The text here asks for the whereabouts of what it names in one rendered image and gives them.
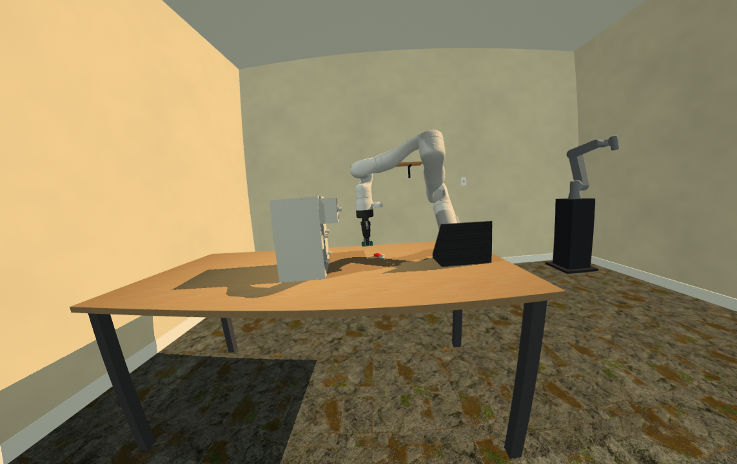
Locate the white chest of drawers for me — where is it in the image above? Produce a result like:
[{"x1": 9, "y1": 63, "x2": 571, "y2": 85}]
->
[{"x1": 269, "y1": 197, "x2": 326, "y2": 283}]

